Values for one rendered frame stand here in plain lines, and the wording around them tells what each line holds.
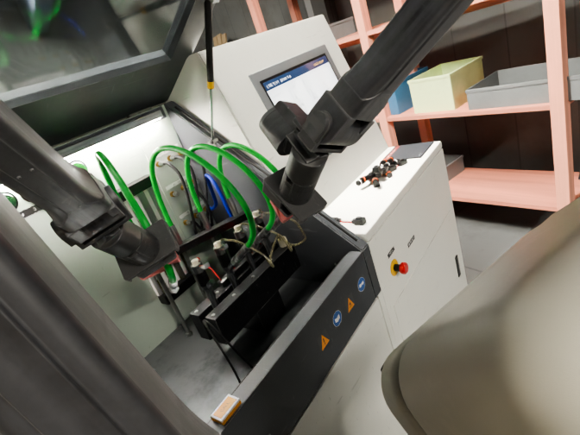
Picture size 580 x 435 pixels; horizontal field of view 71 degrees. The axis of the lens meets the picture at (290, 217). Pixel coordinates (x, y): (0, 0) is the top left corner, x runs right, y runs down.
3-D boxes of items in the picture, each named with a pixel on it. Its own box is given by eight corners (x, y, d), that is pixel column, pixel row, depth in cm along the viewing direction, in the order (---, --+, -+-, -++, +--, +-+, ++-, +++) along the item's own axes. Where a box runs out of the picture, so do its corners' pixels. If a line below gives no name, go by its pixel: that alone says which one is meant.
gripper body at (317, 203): (288, 169, 74) (297, 142, 68) (325, 209, 71) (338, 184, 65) (261, 185, 71) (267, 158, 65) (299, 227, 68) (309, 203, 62)
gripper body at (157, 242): (118, 252, 71) (91, 241, 64) (167, 221, 71) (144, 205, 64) (131, 283, 68) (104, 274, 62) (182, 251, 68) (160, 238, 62)
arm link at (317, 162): (306, 167, 58) (337, 154, 60) (281, 133, 60) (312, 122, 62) (296, 194, 63) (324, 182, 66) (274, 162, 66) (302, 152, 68)
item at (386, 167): (384, 190, 132) (381, 174, 129) (356, 191, 138) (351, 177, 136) (408, 161, 147) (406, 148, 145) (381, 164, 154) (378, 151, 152)
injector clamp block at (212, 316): (237, 366, 101) (214, 318, 95) (211, 357, 107) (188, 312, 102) (308, 284, 124) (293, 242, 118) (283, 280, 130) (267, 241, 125)
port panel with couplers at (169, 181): (192, 240, 127) (148, 147, 115) (185, 239, 129) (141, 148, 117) (219, 219, 135) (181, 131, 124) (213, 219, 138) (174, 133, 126)
